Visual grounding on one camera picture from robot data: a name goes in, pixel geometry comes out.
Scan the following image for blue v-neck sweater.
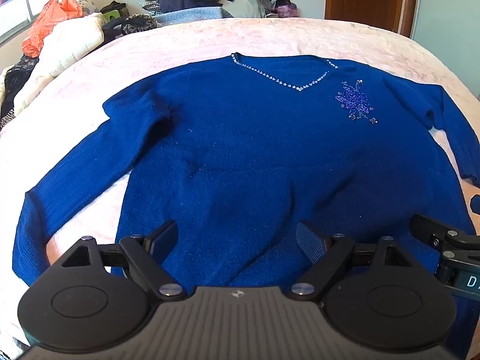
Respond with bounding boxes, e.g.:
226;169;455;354
11;52;480;360

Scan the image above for pink bedspread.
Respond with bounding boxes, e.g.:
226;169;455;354
1;19;479;358

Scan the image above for white quilted duvet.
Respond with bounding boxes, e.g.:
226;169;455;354
0;11;105;117

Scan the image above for orange plastic bag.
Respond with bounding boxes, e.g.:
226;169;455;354
21;0;84;58

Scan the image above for light blue knit blanket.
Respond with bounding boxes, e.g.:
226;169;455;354
153;7;232;27

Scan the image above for black patterned garment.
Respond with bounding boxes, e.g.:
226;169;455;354
1;55;39;128

